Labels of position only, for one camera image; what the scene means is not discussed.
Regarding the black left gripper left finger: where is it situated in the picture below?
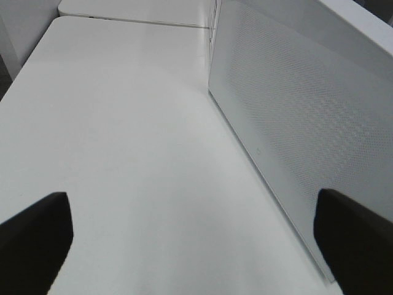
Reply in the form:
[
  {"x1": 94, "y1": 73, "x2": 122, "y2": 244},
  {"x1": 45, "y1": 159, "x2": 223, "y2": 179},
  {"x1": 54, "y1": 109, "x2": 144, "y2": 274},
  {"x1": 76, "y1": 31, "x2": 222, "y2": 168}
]
[{"x1": 1, "y1": 192, "x2": 74, "y2": 294}]

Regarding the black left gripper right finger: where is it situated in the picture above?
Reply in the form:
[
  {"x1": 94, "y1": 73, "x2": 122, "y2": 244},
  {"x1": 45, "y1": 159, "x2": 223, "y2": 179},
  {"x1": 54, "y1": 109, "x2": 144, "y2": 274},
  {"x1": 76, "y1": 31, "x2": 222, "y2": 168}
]
[{"x1": 313, "y1": 189, "x2": 392, "y2": 294}]

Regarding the white microwave oven body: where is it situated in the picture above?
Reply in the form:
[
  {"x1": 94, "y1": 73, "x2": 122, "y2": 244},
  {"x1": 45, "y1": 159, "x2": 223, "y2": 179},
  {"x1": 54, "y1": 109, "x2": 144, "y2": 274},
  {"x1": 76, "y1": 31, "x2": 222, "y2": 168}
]
[{"x1": 208, "y1": 0, "x2": 393, "y2": 59}]

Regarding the white microwave door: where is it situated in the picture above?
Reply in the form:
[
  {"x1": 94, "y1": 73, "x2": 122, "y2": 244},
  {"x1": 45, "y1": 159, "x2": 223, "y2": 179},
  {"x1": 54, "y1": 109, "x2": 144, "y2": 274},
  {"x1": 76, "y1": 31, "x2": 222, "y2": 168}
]
[{"x1": 209, "y1": 1, "x2": 392, "y2": 281}]

